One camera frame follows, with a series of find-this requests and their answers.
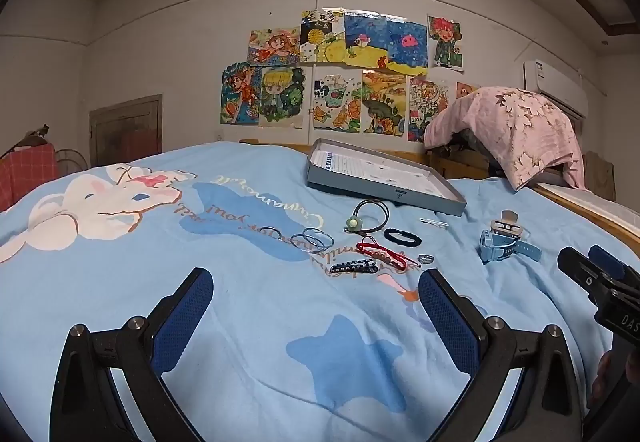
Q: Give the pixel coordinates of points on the white feather hair clip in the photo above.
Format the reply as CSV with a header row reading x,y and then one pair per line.
x,y
432,223

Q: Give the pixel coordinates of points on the round fan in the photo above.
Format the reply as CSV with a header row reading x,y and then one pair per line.
x,y
70,164

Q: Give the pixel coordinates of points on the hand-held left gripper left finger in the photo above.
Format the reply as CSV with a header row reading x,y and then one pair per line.
x,y
184,318

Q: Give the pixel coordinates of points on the group of wall drawings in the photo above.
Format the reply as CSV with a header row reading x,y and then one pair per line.
x,y
350,71

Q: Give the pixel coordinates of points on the blue wrist watch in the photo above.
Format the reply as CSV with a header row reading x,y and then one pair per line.
x,y
500,247

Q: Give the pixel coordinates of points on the pink floral cloth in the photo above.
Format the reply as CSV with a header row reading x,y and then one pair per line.
x,y
520,131

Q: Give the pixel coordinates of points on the red plaid cloth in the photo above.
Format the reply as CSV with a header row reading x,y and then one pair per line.
x,y
27,171

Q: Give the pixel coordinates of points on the light blue printed blanket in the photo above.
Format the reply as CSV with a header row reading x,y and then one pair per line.
x,y
250,322

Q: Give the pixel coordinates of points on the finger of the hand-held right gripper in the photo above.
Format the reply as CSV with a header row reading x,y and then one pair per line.
x,y
606,261
580,271

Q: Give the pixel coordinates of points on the pale hair claw clip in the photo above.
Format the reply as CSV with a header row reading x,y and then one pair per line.
x,y
507,224

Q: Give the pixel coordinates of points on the white air conditioner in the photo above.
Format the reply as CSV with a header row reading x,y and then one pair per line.
x,y
555,84

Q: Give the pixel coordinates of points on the black dotted hair clip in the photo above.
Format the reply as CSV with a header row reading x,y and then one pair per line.
x,y
352,266

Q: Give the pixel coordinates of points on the wooden wall cabinet door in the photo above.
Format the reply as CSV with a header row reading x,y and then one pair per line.
x,y
125,131

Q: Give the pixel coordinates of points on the grey cardboard box tray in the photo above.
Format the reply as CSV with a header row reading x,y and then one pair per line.
x,y
380,171

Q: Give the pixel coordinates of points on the person's right hand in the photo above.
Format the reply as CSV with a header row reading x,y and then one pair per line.
x,y
604,372

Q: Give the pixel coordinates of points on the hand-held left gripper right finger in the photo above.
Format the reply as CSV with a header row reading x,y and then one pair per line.
x,y
446,318

